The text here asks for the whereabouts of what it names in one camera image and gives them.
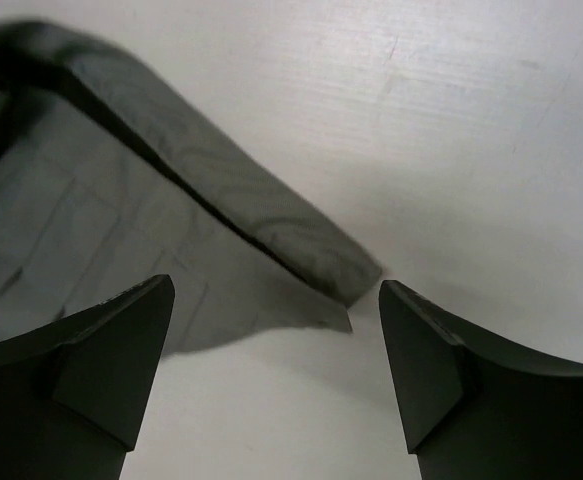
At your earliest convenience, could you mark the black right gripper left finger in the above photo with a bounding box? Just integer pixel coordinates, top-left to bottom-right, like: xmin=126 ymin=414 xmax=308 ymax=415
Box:
xmin=0 ymin=275 xmax=174 ymax=480

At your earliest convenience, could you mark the grey pleated skirt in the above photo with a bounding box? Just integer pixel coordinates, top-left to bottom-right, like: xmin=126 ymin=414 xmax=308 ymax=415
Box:
xmin=0 ymin=20 xmax=382 ymax=355

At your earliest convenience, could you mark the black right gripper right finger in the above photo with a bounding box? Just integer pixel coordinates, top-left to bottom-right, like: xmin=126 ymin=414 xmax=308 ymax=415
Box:
xmin=378 ymin=280 xmax=583 ymax=479

